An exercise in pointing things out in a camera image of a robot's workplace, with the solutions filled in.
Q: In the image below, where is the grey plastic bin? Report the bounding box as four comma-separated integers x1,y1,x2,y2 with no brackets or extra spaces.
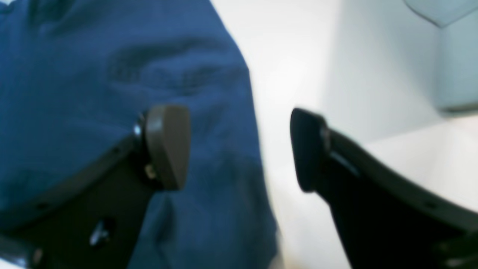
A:
405,0,478,114

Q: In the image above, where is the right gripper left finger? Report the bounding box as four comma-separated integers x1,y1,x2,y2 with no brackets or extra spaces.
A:
1,105,191,269

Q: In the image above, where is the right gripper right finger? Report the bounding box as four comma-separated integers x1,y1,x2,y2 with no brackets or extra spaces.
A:
290,108,478,269

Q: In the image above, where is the dark blue T-shirt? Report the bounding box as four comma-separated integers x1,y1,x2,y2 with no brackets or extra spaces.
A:
0,0,277,269

